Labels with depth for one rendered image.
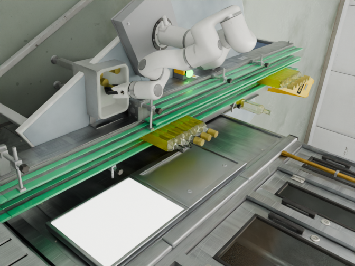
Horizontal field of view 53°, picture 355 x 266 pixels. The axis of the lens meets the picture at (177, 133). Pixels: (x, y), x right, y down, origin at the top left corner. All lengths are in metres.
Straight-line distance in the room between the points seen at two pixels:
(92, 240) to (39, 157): 0.38
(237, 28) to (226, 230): 0.76
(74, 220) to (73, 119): 0.45
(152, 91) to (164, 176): 0.43
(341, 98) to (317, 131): 0.85
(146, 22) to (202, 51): 0.46
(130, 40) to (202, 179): 0.69
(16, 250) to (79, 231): 0.55
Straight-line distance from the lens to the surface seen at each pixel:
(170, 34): 1.69
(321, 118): 7.85
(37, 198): 1.40
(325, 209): 1.71
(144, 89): 1.41
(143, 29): 1.67
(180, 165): 1.71
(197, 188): 1.57
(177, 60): 1.34
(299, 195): 1.74
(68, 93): 1.55
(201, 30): 1.27
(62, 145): 1.51
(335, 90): 7.60
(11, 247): 0.86
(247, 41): 1.33
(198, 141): 1.65
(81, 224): 1.40
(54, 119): 1.54
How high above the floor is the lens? 1.95
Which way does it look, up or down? 33 degrees down
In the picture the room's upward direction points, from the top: 113 degrees clockwise
